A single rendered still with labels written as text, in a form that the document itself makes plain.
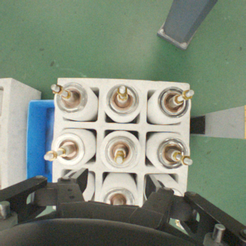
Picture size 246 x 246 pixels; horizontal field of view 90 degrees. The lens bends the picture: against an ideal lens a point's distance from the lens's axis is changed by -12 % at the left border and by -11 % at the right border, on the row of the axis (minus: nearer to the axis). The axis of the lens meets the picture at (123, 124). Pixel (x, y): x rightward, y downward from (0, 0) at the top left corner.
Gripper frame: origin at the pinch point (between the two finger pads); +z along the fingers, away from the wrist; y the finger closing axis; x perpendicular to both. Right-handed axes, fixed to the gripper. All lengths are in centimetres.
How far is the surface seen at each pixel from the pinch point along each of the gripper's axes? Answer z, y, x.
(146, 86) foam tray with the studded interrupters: 24.8, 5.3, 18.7
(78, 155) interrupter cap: 17.5, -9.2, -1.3
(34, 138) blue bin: 34.9, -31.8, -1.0
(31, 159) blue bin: 33.2, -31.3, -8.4
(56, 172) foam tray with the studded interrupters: 25.0, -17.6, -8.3
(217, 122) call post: 21.0, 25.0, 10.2
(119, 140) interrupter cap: 17.5, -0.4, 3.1
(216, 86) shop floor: 43, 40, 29
